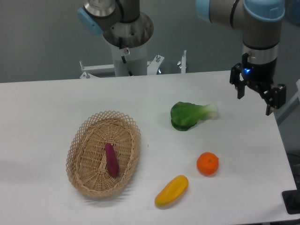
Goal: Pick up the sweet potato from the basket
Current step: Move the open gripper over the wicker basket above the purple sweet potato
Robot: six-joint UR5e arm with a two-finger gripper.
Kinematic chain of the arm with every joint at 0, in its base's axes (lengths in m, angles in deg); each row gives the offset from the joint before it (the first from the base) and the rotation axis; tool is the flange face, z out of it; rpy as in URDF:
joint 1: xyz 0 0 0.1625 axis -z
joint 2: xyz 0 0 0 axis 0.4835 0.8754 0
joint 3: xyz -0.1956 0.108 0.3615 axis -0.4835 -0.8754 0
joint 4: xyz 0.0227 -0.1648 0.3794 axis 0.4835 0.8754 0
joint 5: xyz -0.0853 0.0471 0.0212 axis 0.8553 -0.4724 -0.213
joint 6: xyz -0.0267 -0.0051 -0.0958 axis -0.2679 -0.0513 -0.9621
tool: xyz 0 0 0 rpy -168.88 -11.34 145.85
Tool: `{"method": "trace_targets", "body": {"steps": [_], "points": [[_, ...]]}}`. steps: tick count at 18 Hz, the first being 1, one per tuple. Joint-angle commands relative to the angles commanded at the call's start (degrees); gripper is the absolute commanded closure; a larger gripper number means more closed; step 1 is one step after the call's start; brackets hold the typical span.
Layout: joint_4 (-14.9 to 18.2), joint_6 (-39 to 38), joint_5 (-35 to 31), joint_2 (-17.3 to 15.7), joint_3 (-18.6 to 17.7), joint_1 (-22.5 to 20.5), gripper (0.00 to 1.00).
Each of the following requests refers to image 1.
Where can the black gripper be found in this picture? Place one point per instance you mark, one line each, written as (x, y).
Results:
(258, 77)

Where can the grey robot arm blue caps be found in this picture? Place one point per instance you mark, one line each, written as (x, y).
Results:
(259, 20)

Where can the purple sweet potato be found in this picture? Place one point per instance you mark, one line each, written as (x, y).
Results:
(111, 160)

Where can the woven wicker oval basket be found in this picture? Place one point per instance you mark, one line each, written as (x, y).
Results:
(86, 163)

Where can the green bok choy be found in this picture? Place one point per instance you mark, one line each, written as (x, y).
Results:
(186, 115)

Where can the orange tangerine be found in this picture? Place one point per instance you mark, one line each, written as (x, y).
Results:
(207, 163)

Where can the black device at table edge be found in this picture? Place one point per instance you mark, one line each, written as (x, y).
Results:
(292, 201)

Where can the yellow mango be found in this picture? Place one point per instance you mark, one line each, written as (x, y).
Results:
(172, 191)

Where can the white metal mounting frame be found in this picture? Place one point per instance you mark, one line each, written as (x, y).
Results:
(123, 67)

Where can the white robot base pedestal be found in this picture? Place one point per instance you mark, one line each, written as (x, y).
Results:
(130, 39)

